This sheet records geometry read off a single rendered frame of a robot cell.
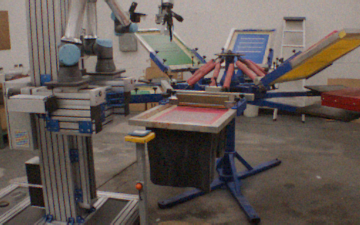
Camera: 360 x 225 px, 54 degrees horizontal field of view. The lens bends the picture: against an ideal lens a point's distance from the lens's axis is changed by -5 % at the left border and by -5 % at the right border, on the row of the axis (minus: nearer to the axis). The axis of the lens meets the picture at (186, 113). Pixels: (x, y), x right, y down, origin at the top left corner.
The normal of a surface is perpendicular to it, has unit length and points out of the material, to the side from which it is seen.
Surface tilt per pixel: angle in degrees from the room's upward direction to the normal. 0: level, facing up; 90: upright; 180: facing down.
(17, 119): 90
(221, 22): 90
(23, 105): 90
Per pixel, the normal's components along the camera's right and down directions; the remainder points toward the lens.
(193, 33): -0.35, 0.21
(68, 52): 0.31, 0.33
